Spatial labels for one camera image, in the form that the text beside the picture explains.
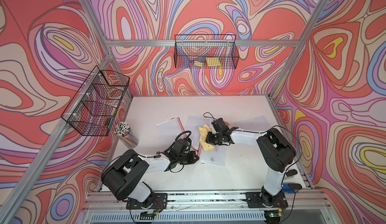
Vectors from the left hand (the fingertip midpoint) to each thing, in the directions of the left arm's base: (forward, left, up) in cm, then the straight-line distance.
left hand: (201, 160), depth 85 cm
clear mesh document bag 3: (+26, +5, 0) cm, 26 cm away
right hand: (+11, -4, -2) cm, 12 cm away
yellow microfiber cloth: (+18, -2, +3) cm, 18 cm away
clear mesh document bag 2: (+4, -10, -4) cm, 11 cm away
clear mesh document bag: (+30, -44, -6) cm, 54 cm away
